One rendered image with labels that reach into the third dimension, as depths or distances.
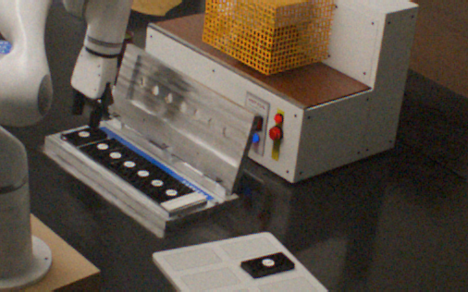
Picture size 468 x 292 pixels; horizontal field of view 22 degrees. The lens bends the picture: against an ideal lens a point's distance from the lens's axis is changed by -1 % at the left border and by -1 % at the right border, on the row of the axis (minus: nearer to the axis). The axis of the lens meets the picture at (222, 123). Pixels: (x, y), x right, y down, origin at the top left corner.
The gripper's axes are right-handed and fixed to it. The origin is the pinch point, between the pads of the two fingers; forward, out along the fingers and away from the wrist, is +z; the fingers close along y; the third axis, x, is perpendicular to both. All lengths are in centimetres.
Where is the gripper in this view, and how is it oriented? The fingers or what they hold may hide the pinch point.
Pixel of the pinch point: (86, 114)
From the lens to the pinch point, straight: 276.7
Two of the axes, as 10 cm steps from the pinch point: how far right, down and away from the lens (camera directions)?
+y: 6.6, 3.9, -6.4
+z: -2.6, 9.2, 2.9
